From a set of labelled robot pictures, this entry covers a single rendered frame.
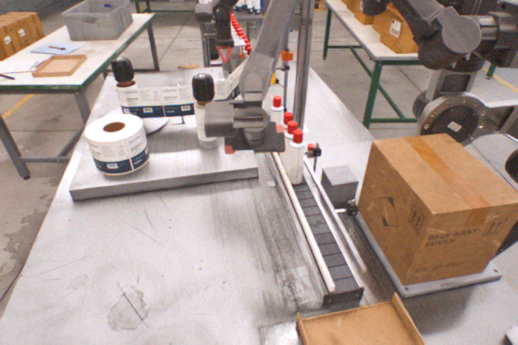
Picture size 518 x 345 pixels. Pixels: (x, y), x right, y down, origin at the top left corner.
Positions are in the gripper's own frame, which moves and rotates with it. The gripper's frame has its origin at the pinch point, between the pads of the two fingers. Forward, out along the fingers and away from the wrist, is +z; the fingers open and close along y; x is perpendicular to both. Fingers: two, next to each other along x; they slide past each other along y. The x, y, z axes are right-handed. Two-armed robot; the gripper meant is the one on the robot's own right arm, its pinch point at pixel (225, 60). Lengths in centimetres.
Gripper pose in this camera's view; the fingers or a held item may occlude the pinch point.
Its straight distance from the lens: 138.0
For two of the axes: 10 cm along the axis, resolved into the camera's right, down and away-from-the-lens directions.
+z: 0.0, 8.2, 5.8
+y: 1.9, 5.7, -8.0
